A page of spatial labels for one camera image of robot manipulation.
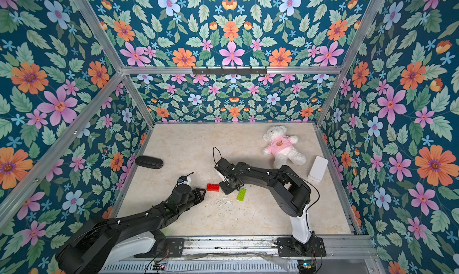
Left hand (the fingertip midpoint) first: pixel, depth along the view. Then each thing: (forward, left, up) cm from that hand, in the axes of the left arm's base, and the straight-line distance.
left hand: (207, 191), depth 88 cm
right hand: (+2, -10, -2) cm, 10 cm away
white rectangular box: (+7, -58, +1) cm, 59 cm away
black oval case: (+19, +34, +1) cm, 39 cm away
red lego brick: (+2, -2, 0) cm, 3 cm away
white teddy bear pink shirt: (+21, -41, +6) cm, 46 cm away
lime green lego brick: (-2, -17, -2) cm, 17 cm away
